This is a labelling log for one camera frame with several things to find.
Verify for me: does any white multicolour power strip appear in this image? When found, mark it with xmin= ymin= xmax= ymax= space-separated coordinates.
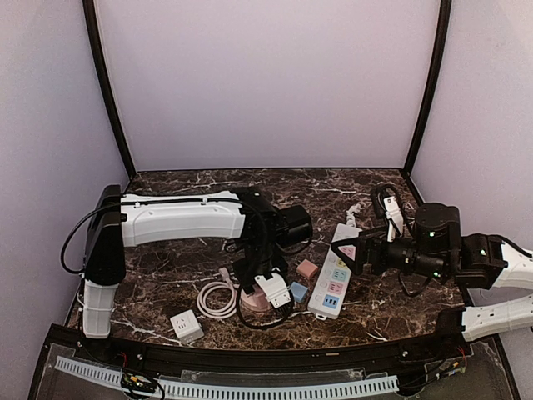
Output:
xmin=307 ymin=223 xmax=361 ymax=321

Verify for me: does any white socket cable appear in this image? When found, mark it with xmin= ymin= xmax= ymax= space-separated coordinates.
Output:
xmin=196 ymin=266 xmax=237 ymax=321

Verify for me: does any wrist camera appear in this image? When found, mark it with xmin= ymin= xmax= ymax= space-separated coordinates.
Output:
xmin=255 ymin=272 xmax=292 ymax=308
xmin=371 ymin=183 xmax=411 ymax=242

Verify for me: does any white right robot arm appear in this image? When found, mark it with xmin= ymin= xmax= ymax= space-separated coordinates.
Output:
xmin=331 ymin=202 xmax=532 ymax=343

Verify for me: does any white power strip cable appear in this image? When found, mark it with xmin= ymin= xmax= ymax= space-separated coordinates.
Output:
xmin=344 ymin=202 xmax=363 ymax=228

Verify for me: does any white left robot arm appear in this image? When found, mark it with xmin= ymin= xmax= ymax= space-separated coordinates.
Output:
xmin=76 ymin=185 xmax=313 ymax=339

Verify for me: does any black frame post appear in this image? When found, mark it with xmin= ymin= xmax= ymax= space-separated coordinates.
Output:
xmin=82 ymin=0 xmax=137 ymax=180
xmin=402 ymin=0 xmax=452 ymax=180

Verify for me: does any small circuit board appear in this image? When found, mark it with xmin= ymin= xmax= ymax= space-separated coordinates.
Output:
xmin=120 ymin=372 xmax=157 ymax=393

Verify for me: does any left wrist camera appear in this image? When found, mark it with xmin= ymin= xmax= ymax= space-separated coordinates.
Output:
xmin=255 ymin=272 xmax=292 ymax=308

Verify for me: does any grey slotted cable duct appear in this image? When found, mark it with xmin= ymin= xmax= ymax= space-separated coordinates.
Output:
xmin=54 ymin=356 xmax=399 ymax=399

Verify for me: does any blue plug adapter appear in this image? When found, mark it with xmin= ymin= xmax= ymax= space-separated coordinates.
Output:
xmin=290 ymin=282 xmax=309 ymax=303

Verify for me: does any pink plug adapter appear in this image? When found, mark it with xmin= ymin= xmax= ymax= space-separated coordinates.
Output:
xmin=296 ymin=259 xmax=319 ymax=280

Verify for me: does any white cube socket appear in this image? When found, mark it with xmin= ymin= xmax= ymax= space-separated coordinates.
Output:
xmin=170 ymin=309 xmax=205 ymax=344

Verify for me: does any black front table rail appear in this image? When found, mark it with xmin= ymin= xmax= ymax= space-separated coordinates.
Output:
xmin=103 ymin=328 xmax=455 ymax=374

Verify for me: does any right black frame post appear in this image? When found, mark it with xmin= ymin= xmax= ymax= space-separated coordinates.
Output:
xmin=402 ymin=0 xmax=452 ymax=180

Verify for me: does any pink round power socket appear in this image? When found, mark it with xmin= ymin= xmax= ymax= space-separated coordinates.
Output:
xmin=241 ymin=289 xmax=271 ymax=313

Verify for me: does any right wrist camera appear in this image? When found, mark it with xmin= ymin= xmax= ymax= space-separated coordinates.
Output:
xmin=371 ymin=183 xmax=411 ymax=242

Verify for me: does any left black frame post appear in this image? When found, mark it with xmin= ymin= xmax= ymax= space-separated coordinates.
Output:
xmin=82 ymin=0 xmax=137 ymax=180

